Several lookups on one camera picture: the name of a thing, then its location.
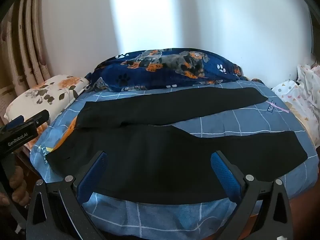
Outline light blue checked shirt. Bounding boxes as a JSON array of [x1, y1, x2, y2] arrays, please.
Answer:
[[30, 79, 320, 240]]

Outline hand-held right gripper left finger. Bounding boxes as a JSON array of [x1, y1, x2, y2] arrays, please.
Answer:
[[26, 151, 110, 240]]

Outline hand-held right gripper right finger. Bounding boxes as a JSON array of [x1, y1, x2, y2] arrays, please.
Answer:
[[210, 151, 294, 240]]

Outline orange cloth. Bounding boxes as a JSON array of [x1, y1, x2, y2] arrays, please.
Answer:
[[0, 0, 53, 130]]

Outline black pants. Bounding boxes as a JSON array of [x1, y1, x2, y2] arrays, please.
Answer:
[[45, 86, 308, 205]]

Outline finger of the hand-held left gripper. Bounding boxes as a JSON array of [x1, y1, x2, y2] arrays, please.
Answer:
[[5, 109, 50, 133]]

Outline navy dog print blanket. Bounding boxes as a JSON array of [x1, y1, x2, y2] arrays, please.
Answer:
[[85, 48, 244, 92]]

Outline person's left hand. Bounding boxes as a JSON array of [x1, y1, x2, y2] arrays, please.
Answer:
[[0, 165, 28, 207]]

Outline white dotted cloth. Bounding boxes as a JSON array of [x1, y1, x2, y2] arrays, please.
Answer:
[[271, 64, 320, 148]]

